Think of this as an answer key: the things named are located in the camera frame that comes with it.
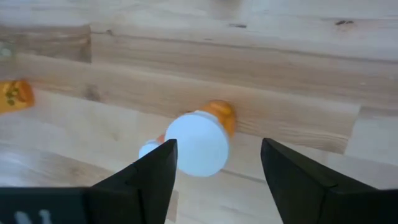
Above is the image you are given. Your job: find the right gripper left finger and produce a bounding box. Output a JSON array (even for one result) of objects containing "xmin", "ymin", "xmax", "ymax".
[{"xmin": 86, "ymin": 139, "xmax": 178, "ymax": 224}]

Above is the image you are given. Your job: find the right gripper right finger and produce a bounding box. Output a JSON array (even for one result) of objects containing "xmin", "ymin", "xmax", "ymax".
[{"xmin": 261, "ymin": 138, "xmax": 398, "ymax": 224}]

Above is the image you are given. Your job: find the small red medicine bottle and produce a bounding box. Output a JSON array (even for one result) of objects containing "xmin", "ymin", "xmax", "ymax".
[{"xmin": 138, "ymin": 133, "xmax": 167, "ymax": 159}]

